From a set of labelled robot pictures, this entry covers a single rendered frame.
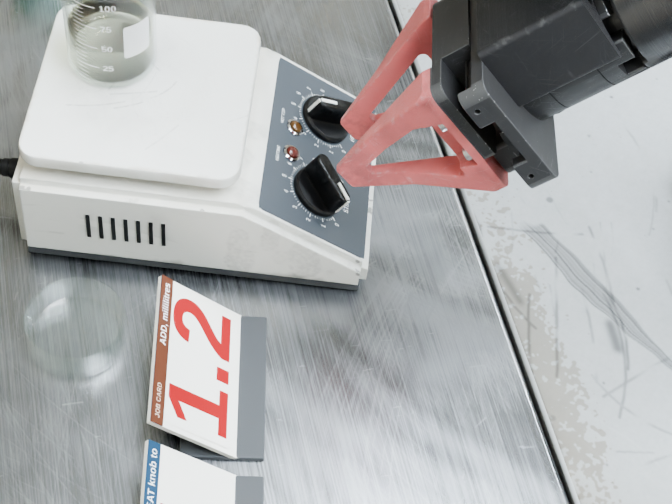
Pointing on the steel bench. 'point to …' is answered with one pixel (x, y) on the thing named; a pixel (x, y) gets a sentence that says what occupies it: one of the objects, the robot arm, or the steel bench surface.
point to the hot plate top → (150, 109)
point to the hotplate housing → (182, 216)
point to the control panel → (292, 109)
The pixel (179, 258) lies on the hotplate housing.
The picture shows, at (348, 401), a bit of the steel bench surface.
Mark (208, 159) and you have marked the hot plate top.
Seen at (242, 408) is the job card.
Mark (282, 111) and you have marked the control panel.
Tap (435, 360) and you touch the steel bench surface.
